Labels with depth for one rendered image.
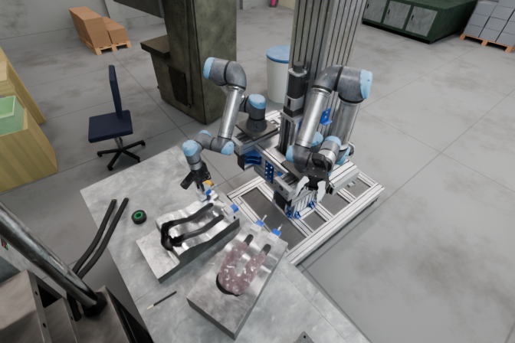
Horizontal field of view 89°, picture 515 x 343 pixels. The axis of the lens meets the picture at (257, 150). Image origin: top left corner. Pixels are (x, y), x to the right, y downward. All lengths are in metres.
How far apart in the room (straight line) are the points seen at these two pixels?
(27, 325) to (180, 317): 0.60
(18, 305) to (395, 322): 2.18
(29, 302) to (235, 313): 0.71
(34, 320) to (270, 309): 0.89
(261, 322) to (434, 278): 1.73
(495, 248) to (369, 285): 1.28
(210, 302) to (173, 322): 0.21
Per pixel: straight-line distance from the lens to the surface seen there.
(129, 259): 1.65
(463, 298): 2.82
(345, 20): 1.49
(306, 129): 1.21
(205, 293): 1.35
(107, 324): 1.57
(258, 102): 1.73
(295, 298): 1.47
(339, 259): 2.52
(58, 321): 1.37
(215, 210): 1.58
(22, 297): 1.16
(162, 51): 3.61
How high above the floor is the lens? 2.17
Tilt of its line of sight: 42 degrees down
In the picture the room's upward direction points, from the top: 2 degrees clockwise
